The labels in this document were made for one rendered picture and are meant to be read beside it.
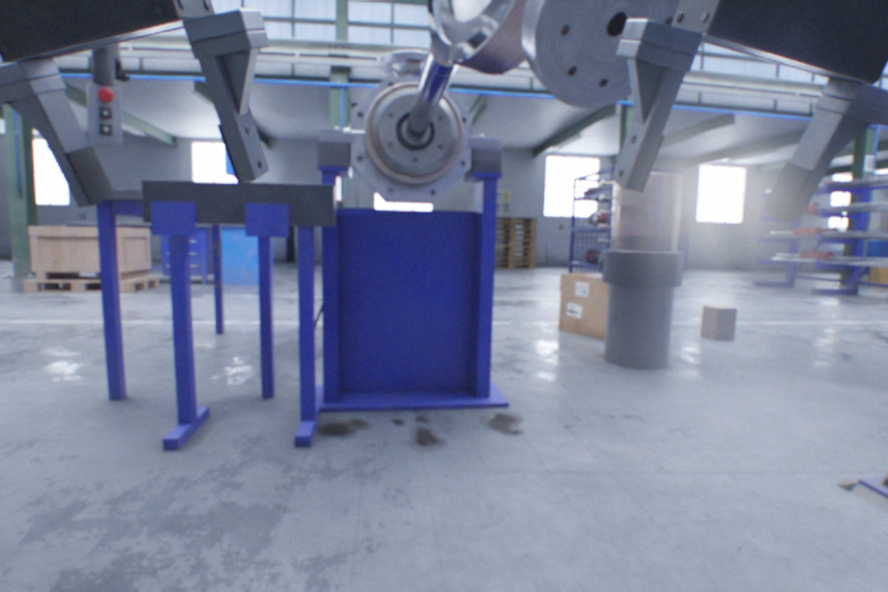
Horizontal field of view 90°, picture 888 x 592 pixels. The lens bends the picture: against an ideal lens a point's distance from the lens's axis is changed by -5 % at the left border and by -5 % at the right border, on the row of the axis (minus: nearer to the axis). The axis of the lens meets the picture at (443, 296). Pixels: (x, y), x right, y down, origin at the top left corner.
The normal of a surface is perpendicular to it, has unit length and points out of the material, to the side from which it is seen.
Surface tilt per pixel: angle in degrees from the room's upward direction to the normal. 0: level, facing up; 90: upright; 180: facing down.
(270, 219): 90
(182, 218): 90
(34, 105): 113
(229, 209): 90
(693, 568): 0
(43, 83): 83
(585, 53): 130
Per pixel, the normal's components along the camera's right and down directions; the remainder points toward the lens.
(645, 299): -0.29, 0.11
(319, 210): 0.14, 0.12
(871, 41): 0.07, 0.51
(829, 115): -0.98, -0.14
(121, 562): 0.02, -0.99
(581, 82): 0.29, 0.73
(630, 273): -0.64, 0.07
